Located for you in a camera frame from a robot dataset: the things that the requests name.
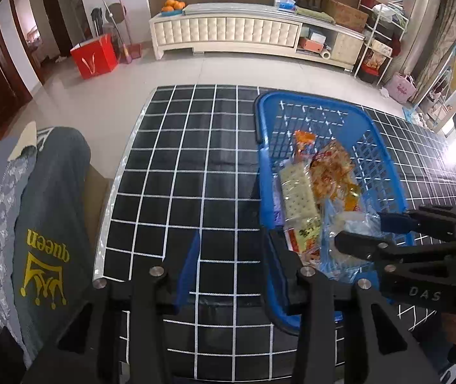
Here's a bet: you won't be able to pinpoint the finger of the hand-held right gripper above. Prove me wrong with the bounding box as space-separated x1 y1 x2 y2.
334 230 456 267
379 204 456 244

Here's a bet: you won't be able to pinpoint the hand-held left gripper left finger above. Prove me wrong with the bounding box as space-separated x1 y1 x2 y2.
22 231 201 384

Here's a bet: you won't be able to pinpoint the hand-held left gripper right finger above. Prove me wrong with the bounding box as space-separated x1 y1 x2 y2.
263 229 442 384

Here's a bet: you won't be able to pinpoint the clear round pastry packet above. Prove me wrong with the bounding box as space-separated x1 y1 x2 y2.
320 202 384 283

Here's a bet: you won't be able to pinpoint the clear cracker packet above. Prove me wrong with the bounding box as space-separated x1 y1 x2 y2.
278 164 320 228

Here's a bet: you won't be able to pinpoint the yellow orange snack packet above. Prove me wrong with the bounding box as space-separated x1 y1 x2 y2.
308 140 362 212

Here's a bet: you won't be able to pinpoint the orange stick snack packet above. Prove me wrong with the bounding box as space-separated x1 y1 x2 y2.
294 129 317 161

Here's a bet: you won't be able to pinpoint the blue plastic basket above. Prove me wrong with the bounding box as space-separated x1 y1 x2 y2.
254 90 416 337

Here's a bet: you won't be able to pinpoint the black checked tablecloth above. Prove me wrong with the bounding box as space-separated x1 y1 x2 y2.
92 84 456 384

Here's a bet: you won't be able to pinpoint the pink tote bag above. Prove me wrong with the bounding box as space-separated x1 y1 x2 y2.
388 71 417 102

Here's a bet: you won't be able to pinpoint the grey crown print cloth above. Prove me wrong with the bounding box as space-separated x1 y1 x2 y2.
12 127 92 369

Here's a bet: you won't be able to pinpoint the white shelf rack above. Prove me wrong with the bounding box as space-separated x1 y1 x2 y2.
354 0 408 86

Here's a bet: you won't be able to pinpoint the patterned curtain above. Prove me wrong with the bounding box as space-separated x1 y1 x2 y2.
416 0 456 105

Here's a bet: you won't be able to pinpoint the blue-grey lace cloth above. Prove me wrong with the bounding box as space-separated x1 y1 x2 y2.
0 132 38 345

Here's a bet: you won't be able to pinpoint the cream cloth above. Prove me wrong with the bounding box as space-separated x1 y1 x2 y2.
10 122 38 156

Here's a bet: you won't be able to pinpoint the brown cardboard box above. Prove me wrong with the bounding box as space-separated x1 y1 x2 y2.
324 0 369 33

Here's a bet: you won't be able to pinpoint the silver tower air conditioner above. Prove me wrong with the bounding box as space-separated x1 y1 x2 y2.
406 0 444 68

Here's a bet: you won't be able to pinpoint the green folded cloth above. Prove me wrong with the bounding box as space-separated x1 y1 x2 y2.
296 7 336 24

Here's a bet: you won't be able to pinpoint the broom with dustpan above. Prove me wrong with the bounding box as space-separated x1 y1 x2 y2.
118 0 142 65

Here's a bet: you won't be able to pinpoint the red paper bag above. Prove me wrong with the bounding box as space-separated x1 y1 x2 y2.
70 34 118 80

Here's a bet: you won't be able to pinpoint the white TV cabinet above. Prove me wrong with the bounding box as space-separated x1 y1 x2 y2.
149 3 366 73

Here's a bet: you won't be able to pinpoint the plate of oranges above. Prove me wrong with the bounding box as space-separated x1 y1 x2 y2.
161 0 186 17

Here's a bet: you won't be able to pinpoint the dark wooden doorway frame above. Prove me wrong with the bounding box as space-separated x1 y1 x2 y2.
8 0 78 84

